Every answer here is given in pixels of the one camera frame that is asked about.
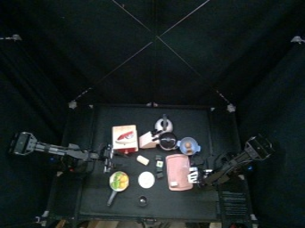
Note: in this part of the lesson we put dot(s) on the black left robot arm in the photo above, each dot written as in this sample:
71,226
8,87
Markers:
59,150

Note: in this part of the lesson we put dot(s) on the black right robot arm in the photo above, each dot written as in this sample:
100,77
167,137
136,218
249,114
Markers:
242,158

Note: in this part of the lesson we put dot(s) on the pink rectangular plate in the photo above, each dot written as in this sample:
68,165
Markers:
178,170

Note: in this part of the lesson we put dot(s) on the white sushi piece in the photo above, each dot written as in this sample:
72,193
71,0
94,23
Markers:
173,184

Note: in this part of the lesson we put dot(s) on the cream sushi piece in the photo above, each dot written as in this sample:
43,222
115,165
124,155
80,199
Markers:
143,160

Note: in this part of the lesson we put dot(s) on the black sushi roll green centre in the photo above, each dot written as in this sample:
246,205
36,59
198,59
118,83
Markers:
159,164

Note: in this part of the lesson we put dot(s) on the white round plate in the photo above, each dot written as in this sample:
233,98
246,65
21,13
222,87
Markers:
146,180

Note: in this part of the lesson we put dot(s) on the wooden toy box red print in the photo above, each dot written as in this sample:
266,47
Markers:
124,138

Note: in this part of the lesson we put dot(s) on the orange toy vegetable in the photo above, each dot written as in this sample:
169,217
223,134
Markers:
123,179

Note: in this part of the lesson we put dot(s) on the green toy vegetable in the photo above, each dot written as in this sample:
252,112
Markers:
115,184

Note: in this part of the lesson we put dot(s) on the toy frying pan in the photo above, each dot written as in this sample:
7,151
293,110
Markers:
116,185

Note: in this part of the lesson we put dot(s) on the blue toy bowl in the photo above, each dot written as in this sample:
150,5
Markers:
189,146

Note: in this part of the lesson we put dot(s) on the brown toy egg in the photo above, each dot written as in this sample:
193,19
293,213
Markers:
187,145

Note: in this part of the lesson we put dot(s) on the white text label sticker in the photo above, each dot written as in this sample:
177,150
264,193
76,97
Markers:
234,201

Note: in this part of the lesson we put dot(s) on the black toy pot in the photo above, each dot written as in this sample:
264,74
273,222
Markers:
167,141

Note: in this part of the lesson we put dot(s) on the small black cup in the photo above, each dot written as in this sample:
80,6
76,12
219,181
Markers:
143,201

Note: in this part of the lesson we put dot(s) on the silver toy kettle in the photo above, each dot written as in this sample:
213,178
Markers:
163,125

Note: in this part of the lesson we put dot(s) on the grey frame bracket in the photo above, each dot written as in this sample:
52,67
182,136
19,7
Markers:
151,104
72,104
230,108
297,39
15,37

